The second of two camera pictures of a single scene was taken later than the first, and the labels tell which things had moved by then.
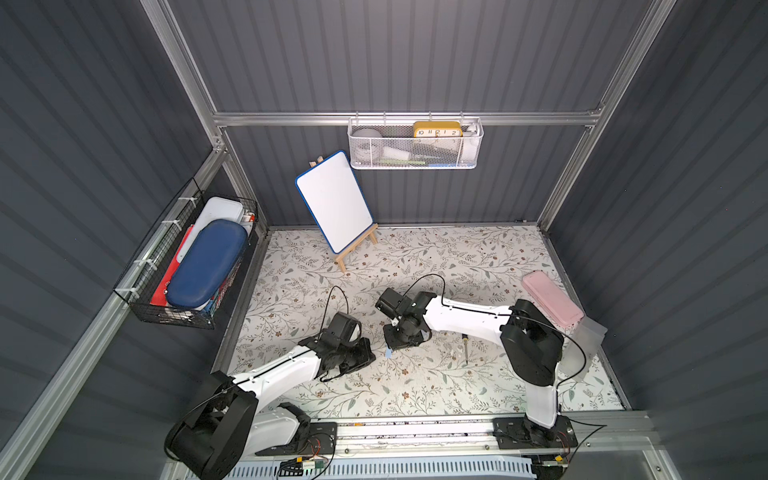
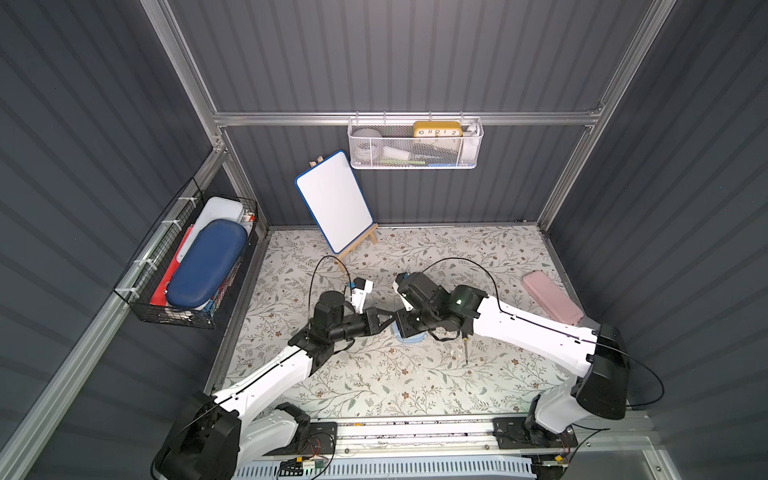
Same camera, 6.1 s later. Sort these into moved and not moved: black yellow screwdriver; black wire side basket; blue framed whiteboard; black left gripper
Moved: black left gripper
Not moved: blue framed whiteboard; black yellow screwdriver; black wire side basket
